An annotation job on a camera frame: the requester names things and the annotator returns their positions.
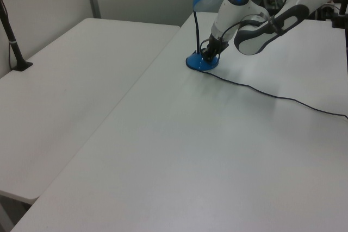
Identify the white folding table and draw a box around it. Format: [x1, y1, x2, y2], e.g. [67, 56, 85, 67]
[0, 17, 182, 205]

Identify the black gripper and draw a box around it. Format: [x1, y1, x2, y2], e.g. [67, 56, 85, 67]
[202, 35, 230, 64]

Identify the black camera stand with tape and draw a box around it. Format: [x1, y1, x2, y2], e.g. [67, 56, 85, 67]
[0, 0, 34, 72]

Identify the black lamp power cable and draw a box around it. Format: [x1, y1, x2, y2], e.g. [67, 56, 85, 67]
[198, 70, 348, 121]

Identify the black clamped camera stand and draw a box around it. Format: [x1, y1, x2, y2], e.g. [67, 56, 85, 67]
[330, 0, 348, 29]

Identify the blue gooseneck desk lamp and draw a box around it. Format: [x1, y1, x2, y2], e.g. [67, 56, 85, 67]
[185, 0, 221, 71]

